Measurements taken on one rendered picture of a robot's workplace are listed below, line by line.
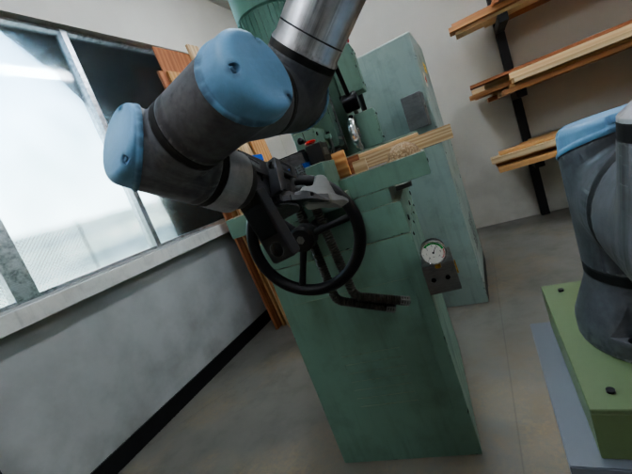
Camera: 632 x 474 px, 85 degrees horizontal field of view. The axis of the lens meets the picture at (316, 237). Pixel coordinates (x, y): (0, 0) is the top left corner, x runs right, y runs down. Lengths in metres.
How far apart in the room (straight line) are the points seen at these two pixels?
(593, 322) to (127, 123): 0.58
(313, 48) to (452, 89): 2.90
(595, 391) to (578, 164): 0.25
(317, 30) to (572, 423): 0.55
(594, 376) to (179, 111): 0.53
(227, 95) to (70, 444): 1.78
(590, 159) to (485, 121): 2.86
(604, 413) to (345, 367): 0.78
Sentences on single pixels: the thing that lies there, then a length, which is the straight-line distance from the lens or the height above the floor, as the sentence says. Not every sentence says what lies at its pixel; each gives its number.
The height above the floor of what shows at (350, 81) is 1.19.
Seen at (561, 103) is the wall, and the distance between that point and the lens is 3.37.
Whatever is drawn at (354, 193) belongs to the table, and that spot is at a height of 0.86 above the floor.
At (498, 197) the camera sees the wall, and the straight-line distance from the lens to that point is 3.38.
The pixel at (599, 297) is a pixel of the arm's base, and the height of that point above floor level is 0.68.
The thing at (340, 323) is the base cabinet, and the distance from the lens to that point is 1.07.
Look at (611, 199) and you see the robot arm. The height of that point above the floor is 0.83.
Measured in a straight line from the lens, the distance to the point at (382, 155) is 1.08.
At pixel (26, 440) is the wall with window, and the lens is 1.90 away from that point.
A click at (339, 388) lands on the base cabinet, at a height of 0.28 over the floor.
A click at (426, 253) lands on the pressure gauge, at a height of 0.66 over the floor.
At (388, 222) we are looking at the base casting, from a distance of 0.94.
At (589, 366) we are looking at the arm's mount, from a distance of 0.54.
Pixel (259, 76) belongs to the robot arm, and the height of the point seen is 1.03.
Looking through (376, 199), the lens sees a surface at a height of 0.82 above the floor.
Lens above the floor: 0.93
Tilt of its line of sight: 9 degrees down
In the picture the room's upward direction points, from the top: 20 degrees counter-clockwise
